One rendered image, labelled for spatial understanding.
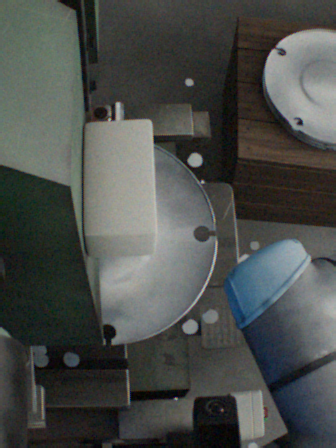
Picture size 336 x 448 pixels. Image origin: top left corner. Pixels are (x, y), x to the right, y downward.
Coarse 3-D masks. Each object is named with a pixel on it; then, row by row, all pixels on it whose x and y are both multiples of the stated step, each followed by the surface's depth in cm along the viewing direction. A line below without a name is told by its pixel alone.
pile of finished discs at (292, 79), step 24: (288, 48) 157; (312, 48) 157; (264, 72) 154; (288, 72) 155; (312, 72) 154; (288, 96) 153; (312, 96) 152; (288, 120) 150; (312, 120) 151; (312, 144) 152
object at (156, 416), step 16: (160, 400) 105; (176, 400) 105; (192, 400) 105; (48, 416) 106; (64, 416) 106; (80, 416) 106; (96, 416) 106; (112, 416) 106; (128, 416) 104; (144, 416) 104; (160, 416) 104; (176, 416) 105; (32, 432) 105; (48, 432) 105; (64, 432) 105; (80, 432) 105; (96, 432) 105; (112, 432) 105; (128, 432) 103; (144, 432) 103; (160, 432) 104
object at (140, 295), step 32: (160, 160) 103; (160, 192) 101; (192, 192) 101; (160, 224) 100; (192, 224) 100; (128, 256) 97; (160, 256) 98; (192, 256) 98; (128, 288) 97; (160, 288) 97; (192, 288) 97; (128, 320) 95; (160, 320) 95
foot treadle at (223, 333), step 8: (216, 304) 160; (224, 304) 160; (200, 312) 159; (224, 312) 159; (200, 320) 159; (216, 320) 159; (224, 320) 159; (232, 320) 159; (200, 328) 159; (208, 328) 158; (216, 328) 158; (224, 328) 158; (232, 328) 158; (208, 336) 158; (216, 336) 158; (224, 336) 158; (232, 336) 158; (240, 336) 158; (208, 344) 157; (216, 344) 157; (224, 344) 157; (232, 344) 157; (240, 344) 157
